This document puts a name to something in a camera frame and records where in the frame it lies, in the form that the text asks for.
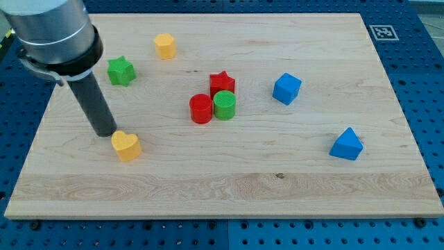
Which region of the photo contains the yellow heart block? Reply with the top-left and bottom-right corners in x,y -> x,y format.
111,131 -> 142,162

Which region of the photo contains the white fiducial marker tag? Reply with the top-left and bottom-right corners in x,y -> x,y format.
370,24 -> 399,41

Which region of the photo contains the red cylinder block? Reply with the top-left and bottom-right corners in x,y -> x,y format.
189,94 -> 213,124

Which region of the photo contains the yellow hexagon block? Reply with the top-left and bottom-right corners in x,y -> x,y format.
153,33 -> 177,60

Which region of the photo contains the blue cube block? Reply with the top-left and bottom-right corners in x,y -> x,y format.
272,73 -> 302,106

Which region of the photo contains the green cylinder block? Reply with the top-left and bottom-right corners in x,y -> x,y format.
213,90 -> 237,120

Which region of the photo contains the red star block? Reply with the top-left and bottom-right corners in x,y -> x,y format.
210,71 -> 235,99

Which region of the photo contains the wooden board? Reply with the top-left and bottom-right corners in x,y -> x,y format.
5,13 -> 443,220

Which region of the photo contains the blue triangular prism block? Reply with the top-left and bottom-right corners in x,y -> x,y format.
329,127 -> 364,160

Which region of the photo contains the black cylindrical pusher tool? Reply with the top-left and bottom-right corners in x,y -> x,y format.
67,72 -> 117,137

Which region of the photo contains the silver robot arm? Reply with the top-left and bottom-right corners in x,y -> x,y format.
1,0 -> 117,137

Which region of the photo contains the green star block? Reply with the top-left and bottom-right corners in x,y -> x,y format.
107,56 -> 137,87

